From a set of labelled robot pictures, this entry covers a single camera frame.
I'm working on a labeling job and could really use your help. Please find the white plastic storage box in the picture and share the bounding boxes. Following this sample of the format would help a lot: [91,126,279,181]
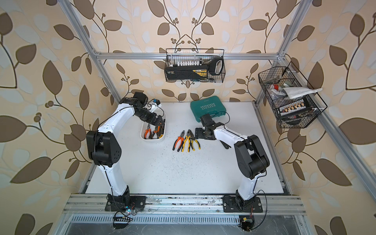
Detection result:
[140,111,166,143]

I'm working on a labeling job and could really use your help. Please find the yellow black long-nose pliers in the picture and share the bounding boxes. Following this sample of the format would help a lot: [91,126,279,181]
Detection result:
[188,130,201,151]

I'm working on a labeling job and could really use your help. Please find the orange black combination pliers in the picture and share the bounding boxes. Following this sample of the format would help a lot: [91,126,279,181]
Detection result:
[172,130,185,152]

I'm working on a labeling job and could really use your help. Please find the yellow black combination pliers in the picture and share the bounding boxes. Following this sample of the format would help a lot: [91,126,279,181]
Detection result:
[181,129,192,152]

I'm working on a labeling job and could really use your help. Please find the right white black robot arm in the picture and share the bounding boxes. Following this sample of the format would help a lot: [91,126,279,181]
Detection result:
[194,123,270,206]

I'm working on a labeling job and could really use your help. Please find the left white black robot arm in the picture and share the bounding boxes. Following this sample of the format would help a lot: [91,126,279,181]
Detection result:
[86,92,164,207]

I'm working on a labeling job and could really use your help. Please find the green plastic tool case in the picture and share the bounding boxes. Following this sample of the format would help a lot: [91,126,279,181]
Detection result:
[190,96,226,122]

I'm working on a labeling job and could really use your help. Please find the black yellow tool case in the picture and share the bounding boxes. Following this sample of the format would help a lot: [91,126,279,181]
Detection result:
[164,65,208,81]

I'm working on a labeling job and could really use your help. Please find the white paper booklet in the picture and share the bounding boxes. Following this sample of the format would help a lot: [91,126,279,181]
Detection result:
[282,87,323,99]

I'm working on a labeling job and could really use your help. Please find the socket set tray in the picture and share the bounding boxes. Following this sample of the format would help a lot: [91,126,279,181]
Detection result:
[277,99,312,117]

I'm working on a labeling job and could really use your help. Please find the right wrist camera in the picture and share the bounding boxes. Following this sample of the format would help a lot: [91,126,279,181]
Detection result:
[200,114,215,128]

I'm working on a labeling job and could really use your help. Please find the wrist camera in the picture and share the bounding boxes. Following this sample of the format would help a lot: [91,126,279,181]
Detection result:
[148,99,161,106]
[200,114,215,128]

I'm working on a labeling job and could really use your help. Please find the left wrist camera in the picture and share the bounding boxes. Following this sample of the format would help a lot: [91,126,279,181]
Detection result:
[148,99,161,106]

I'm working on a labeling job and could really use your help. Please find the back black wire basket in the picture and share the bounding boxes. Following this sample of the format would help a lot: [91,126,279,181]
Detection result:
[164,48,226,83]

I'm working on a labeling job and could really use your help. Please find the black wire basket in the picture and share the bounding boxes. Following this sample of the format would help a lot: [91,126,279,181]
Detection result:
[258,62,328,128]
[164,48,226,83]

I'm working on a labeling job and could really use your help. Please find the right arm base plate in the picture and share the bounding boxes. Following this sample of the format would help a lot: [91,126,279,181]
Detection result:
[222,195,263,213]

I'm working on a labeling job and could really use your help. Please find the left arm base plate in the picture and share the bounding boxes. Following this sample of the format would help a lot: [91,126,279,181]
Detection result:
[105,194,146,212]

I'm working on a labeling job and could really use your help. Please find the right black wire basket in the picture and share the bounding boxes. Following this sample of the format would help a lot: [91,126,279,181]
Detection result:
[258,62,328,128]

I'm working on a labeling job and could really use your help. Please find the aluminium front rail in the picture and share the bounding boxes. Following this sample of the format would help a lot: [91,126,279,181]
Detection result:
[63,194,306,215]

